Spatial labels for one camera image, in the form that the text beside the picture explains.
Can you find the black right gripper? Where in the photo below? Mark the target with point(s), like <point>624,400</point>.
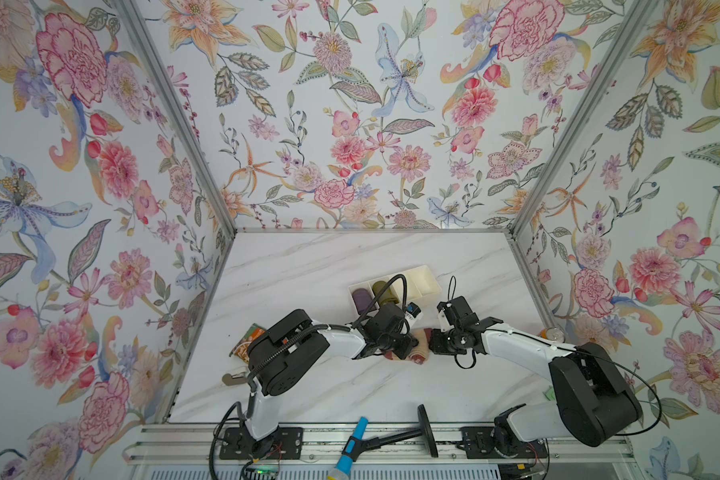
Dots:
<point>435,344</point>

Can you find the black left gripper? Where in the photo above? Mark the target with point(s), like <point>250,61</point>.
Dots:
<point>406,347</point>

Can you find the beige pink purple striped sock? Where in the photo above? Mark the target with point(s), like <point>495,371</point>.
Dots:
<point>420,353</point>

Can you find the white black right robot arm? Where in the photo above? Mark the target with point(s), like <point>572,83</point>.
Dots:
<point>592,401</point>

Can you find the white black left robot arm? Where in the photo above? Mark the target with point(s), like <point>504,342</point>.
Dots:
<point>285,353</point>

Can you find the rolled green sock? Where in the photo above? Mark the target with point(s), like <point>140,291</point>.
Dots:
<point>384,294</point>

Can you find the rolled purple sock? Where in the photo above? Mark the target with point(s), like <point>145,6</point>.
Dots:
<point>362,299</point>

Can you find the cream divided organizer tray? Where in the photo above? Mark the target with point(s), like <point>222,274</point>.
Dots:
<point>423,288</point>

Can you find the green sponge object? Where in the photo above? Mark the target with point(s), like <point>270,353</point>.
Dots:
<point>550,394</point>

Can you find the green packet on table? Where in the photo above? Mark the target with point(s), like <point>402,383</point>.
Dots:
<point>240,350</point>

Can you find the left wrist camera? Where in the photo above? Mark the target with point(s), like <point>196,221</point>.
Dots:
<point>412,311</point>

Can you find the blue handled black tool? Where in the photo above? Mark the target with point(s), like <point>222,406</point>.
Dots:
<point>356,445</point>

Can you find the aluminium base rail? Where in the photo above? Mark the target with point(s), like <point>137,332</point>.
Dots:
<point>182,451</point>

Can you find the aluminium corner post right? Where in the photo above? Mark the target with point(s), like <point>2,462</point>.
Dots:
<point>634,21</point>

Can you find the aluminium corner post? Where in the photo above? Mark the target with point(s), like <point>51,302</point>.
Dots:
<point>634,21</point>
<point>131,18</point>

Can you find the aluminium corner post left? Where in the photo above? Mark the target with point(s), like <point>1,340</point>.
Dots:
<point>131,18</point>

